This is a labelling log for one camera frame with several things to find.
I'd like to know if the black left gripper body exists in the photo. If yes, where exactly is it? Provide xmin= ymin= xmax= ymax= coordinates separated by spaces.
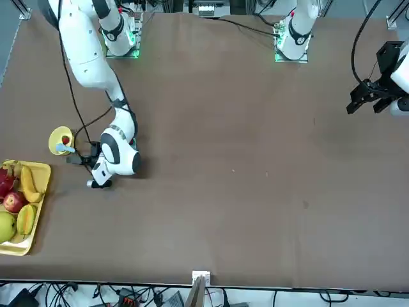
xmin=376 ymin=40 xmax=405 ymax=81

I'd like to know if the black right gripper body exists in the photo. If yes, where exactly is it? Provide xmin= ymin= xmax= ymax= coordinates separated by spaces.
xmin=82 ymin=142 xmax=102 ymax=166

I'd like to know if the light blue spoon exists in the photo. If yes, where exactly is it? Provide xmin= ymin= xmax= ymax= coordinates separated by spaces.
xmin=56 ymin=143 xmax=77 ymax=155

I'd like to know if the yellow bowl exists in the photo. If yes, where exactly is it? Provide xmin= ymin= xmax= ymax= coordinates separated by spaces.
xmin=47 ymin=126 xmax=76 ymax=157

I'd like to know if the yellow plastic tray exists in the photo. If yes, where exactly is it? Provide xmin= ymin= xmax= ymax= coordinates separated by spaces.
xmin=0 ymin=159 xmax=52 ymax=256

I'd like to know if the yellow banana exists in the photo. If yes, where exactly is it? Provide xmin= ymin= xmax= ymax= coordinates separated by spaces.
xmin=20 ymin=165 xmax=45 ymax=203

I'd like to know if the red dragon fruit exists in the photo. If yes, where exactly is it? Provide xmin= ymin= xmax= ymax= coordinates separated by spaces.
xmin=0 ymin=161 xmax=22 ymax=201

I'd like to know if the red apple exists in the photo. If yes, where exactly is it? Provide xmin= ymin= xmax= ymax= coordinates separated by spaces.
xmin=3 ymin=191 xmax=28 ymax=214

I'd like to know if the yellow starfruit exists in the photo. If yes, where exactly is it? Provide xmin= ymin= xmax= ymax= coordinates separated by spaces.
xmin=15 ymin=203 xmax=38 ymax=236

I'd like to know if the large black power brick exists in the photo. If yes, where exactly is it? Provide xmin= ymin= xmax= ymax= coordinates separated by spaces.
xmin=6 ymin=288 xmax=40 ymax=307

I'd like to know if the orange and black connector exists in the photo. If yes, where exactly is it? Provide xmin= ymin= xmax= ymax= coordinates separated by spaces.
xmin=118 ymin=287 xmax=142 ymax=306

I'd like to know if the long black ribbed power brick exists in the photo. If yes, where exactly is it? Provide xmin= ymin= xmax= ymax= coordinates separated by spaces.
xmin=166 ymin=291 xmax=185 ymax=307

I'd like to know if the grey power strip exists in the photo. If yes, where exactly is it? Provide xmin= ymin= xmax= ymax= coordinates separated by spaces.
xmin=196 ymin=4 xmax=216 ymax=17

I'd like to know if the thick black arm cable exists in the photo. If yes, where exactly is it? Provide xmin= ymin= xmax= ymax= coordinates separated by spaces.
xmin=350 ymin=0 xmax=383 ymax=85

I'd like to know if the aluminium corner bracket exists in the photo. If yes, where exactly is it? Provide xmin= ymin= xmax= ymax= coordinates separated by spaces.
xmin=19 ymin=0 xmax=33 ymax=21
xmin=385 ymin=0 xmax=409 ymax=30

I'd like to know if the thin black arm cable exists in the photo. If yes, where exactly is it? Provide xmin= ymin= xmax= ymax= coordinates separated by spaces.
xmin=56 ymin=19 xmax=114 ymax=151

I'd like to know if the black cable on table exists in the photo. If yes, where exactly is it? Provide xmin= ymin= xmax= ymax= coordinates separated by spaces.
xmin=204 ymin=16 xmax=279 ymax=38

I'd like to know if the aluminium camera post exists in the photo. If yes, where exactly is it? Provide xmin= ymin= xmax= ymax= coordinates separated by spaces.
xmin=186 ymin=271 xmax=212 ymax=307

